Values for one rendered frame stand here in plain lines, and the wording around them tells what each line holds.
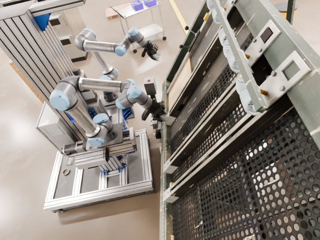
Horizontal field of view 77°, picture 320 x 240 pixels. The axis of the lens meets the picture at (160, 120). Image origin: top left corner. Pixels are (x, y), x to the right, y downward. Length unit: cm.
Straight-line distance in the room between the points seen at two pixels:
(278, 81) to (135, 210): 215
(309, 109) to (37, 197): 308
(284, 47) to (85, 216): 254
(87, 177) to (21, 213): 98
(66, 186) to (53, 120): 110
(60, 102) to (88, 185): 151
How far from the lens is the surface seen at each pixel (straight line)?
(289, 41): 82
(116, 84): 133
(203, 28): 183
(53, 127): 193
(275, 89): 76
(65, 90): 134
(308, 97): 68
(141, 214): 252
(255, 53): 91
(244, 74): 63
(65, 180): 285
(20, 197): 341
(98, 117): 165
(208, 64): 148
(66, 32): 503
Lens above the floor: 235
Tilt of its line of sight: 48 degrees down
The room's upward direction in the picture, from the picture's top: 14 degrees counter-clockwise
